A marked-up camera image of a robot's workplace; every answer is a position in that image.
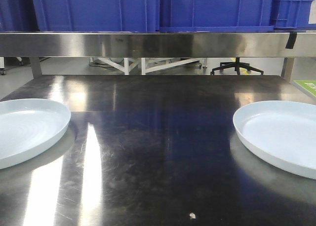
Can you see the light blue plate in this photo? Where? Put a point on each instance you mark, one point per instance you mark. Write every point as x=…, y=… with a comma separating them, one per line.
x=282, y=133
x=28, y=127

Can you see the black office chair base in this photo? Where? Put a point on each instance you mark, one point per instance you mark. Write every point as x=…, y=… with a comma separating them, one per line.
x=237, y=64

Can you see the blue crate centre right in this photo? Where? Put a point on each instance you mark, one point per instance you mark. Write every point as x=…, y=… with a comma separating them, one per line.
x=215, y=15

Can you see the blue crate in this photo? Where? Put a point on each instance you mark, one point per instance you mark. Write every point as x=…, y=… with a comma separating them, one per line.
x=97, y=15
x=215, y=15
x=17, y=16
x=291, y=14

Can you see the small white crumb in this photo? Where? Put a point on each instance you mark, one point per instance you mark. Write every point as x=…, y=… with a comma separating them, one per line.
x=192, y=215

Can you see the blue crate centre left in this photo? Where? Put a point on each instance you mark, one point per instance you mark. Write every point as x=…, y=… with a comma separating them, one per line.
x=97, y=15

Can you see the black tape strip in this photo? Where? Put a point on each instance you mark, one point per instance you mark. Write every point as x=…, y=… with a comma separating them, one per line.
x=291, y=40

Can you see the white cart leg with caster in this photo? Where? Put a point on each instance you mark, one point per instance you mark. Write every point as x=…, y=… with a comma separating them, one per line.
x=2, y=69

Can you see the blue crate far left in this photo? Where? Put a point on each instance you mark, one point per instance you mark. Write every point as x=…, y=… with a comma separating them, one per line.
x=17, y=16

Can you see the blue crate far right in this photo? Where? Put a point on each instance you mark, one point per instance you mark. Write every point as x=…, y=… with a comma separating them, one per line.
x=291, y=14

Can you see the white label on crate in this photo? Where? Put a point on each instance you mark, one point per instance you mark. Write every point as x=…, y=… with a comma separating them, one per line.
x=312, y=13

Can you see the white metal table frame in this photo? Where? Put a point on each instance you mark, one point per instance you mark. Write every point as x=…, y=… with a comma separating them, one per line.
x=147, y=65

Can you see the stainless steel shelf rail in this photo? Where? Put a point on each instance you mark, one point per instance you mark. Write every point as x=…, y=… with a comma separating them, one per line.
x=157, y=45

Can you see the left steel shelf post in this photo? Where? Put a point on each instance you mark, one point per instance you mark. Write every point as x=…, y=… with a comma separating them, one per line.
x=36, y=68

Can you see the steel shelf post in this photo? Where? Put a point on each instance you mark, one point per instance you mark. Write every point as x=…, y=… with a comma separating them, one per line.
x=36, y=68
x=287, y=68

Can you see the right steel shelf post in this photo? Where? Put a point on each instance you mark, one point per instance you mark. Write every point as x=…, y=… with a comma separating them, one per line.
x=287, y=68

